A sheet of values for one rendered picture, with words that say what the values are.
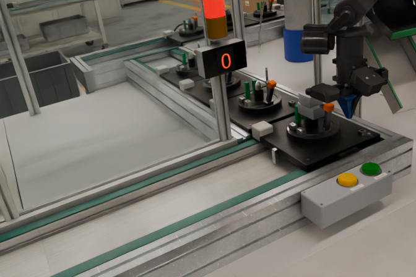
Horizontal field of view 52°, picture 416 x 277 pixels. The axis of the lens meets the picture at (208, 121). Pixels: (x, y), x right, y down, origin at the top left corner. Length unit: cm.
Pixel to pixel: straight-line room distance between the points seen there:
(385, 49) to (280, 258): 69
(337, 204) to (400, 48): 58
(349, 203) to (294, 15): 122
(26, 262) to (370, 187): 76
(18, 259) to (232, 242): 46
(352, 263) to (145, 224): 45
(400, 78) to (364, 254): 55
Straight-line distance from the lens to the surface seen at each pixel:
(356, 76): 98
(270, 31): 249
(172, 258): 88
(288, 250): 98
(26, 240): 110
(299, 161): 107
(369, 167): 105
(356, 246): 100
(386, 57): 133
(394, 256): 99
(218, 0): 105
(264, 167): 115
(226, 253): 94
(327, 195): 97
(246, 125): 125
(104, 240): 101
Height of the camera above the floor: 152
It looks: 25 degrees down
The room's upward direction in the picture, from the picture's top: 8 degrees counter-clockwise
